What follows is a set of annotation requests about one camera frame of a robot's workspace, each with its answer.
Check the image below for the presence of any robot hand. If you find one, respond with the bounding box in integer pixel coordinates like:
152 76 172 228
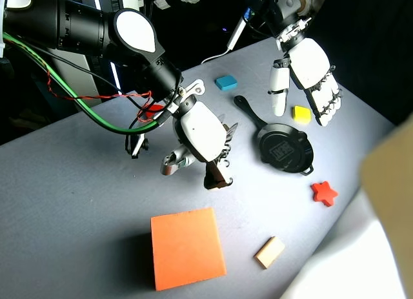
267 36 343 128
160 99 234 191

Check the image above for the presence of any black frying pan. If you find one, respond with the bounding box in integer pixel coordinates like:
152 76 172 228
233 95 315 176

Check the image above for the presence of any yellow block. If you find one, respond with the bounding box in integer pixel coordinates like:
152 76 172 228
292 105 312 124

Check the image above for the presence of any blue block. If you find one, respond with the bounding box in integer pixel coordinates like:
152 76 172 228
215 74 239 92

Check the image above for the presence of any white adapter bar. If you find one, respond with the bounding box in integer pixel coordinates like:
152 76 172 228
227 6 252 51

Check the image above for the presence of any large orange block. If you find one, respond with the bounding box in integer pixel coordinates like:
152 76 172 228
150 207 227 292

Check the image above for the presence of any red star block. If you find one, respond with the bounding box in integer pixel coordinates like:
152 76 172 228
310 180 339 207

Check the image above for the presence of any tan wooden block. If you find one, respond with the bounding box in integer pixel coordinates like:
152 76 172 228
254 236 286 270

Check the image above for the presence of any tan cardboard box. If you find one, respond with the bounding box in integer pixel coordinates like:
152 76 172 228
359 113 413 299

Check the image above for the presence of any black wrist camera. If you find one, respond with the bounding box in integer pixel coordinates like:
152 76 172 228
125 134 150 160

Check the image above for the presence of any white cable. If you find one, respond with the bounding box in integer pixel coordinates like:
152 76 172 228
200 46 230 65

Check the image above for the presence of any thick green cable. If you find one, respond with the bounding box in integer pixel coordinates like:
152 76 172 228
0 32 162 134

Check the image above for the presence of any red twisted cable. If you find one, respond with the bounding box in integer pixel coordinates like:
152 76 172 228
46 68 154 124

